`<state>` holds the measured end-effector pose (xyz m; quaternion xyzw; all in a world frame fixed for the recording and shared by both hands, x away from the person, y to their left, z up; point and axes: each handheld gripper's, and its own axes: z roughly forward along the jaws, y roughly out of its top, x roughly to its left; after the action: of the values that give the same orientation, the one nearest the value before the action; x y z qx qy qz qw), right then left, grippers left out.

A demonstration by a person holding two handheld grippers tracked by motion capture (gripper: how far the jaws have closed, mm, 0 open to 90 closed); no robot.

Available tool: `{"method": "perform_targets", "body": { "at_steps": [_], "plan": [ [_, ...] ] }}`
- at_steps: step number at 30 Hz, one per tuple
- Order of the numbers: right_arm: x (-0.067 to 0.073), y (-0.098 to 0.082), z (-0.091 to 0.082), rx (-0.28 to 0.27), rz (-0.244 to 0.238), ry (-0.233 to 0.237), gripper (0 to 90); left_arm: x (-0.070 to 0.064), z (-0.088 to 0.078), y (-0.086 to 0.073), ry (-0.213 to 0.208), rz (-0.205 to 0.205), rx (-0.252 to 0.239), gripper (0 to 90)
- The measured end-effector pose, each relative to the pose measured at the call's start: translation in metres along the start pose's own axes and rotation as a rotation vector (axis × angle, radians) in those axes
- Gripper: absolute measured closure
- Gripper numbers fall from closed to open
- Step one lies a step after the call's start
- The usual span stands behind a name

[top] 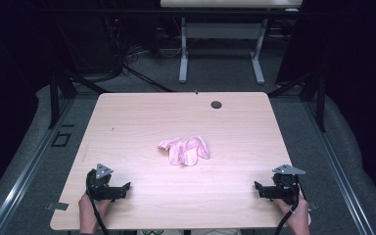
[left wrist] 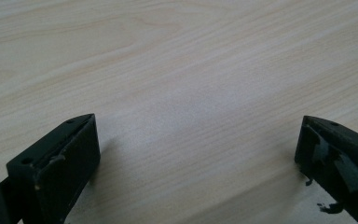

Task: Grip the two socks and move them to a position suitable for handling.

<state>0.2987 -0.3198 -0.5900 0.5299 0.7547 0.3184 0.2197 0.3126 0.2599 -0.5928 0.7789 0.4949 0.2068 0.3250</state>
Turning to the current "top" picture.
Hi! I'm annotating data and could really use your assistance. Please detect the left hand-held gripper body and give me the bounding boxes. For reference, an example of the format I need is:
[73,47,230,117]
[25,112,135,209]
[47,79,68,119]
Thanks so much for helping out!
[85,163,128,202]

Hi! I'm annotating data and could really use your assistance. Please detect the pink cloth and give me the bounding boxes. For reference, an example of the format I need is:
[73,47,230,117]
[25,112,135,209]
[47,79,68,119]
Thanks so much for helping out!
[158,135,212,167]

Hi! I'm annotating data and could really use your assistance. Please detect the black floor cables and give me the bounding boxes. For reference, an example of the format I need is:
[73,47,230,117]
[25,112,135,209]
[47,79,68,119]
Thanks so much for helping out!
[87,42,184,94]

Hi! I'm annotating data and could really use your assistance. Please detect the person's right hand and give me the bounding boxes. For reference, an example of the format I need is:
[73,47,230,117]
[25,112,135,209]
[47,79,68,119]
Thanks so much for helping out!
[272,194,310,227]

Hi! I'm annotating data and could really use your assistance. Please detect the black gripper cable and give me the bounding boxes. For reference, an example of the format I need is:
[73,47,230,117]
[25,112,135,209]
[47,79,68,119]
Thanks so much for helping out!
[85,169,111,235]
[274,180,302,235]

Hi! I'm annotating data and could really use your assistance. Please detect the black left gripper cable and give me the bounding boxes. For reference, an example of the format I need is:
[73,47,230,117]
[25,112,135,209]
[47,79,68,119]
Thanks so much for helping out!
[85,169,111,235]

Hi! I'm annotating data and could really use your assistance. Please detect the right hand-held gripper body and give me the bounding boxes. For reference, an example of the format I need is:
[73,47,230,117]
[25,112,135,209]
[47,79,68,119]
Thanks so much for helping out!
[258,164,306,206]

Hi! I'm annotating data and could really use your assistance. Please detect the aluminium floor rail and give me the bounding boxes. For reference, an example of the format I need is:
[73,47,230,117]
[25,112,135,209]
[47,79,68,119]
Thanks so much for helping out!
[303,101,376,235]
[0,97,76,235]

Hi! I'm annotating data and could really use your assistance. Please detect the black metal frame stand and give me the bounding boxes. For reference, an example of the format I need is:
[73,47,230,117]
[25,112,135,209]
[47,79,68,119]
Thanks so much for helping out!
[267,70,327,133]
[47,19,112,130]

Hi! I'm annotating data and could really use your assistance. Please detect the person's left hand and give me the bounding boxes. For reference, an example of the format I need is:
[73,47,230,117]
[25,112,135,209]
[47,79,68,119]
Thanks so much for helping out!
[78,192,113,226]

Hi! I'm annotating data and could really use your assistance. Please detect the black curtain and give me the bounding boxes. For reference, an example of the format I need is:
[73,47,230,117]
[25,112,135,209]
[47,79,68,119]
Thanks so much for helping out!
[275,0,376,207]

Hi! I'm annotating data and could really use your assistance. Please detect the white desk with metal legs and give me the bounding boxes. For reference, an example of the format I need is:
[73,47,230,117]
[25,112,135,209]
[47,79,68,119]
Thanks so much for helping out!
[160,0,304,85]

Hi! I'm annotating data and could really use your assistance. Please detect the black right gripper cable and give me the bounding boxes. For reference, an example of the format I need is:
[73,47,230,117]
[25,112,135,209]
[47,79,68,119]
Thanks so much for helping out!
[274,180,302,235]

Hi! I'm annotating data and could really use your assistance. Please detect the black crossbar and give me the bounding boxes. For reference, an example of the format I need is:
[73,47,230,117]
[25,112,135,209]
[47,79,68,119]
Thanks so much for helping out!
[38,7,303,17]

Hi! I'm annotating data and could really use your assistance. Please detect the black tape square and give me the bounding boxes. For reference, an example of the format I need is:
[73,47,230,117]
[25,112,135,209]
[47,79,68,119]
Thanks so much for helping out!
[51,132,71,148]

